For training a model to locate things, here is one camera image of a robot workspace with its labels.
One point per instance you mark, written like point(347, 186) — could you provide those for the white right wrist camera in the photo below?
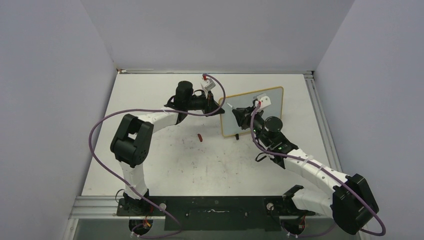
point(261, 101)

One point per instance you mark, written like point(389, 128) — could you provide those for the aluminium right side rail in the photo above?
point(324, 128)

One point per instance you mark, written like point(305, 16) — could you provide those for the silver marker pen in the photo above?
point(231, 106)

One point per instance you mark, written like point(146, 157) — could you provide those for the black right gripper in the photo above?
point(243, 116)

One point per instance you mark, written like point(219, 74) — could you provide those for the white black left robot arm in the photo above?
point(132, 140)

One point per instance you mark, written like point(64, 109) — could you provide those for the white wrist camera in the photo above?
point(207, 84)
point(261, 101)

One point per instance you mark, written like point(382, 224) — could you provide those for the red marker cap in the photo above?
point(200, 137)

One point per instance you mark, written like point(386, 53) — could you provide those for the aluminium rail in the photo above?
point(170, 71)
point(324, 128)

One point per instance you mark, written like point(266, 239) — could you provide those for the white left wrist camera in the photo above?
point(207, 84)

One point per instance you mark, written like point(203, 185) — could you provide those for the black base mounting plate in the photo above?
point(214, 213)

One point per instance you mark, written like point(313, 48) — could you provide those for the aluminium back rail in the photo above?
point(170, 71)

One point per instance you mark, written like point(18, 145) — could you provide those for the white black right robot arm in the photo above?
point(348, 200)

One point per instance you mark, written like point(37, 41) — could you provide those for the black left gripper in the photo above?
point(210, 105)

